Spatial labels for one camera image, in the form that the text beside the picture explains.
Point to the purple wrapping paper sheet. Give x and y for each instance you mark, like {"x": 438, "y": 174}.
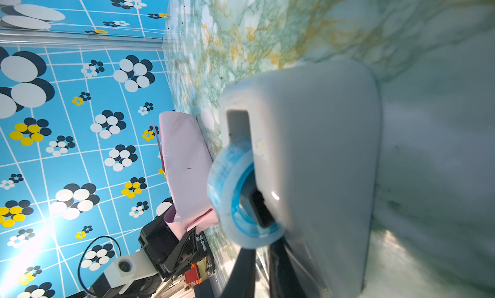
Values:
{"x": 186, "y": 161}

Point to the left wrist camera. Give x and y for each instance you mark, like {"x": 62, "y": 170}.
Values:
{"x": 128, "y": 276}

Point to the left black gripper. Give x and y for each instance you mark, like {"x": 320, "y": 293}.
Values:
{"x": 171, "y": 256}

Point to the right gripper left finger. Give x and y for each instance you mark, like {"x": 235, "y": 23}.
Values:
{"x": 241, "y": 283}

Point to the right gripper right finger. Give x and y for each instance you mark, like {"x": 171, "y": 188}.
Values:
{"x": 282, "y": 277}

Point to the white tape dispenser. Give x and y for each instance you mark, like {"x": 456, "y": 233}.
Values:
{"x": 299, "y": 162}

